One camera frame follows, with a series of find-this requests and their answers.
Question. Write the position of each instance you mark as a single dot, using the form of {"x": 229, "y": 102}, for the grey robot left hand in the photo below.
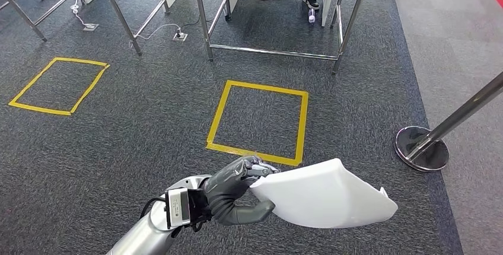
{"x": 226, "y": 190}

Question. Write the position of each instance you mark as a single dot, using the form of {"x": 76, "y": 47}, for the white plastic shell part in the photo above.
{"x": 322, "y": 198}

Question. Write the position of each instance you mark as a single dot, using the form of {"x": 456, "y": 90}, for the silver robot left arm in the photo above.
{"x": 141, "y": 237}

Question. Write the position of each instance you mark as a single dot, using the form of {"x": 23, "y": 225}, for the floor power socket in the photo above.
{"x": 180, "y": 36}
{"x": 90, "y": 27}

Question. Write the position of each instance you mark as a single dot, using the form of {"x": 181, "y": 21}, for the clear plastic bottle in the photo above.
{"x": 311, "y": 17}

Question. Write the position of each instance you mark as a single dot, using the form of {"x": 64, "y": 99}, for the chrome base stanchion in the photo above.
{"x": 422, "y": 151}

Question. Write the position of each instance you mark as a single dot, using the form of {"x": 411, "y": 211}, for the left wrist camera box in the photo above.
{"x": 177, "y": 209}

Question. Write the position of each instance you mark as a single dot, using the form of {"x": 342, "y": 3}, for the steel frame table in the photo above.
{"x": 23, "y": 14}
{"x": 118, "y": 13}

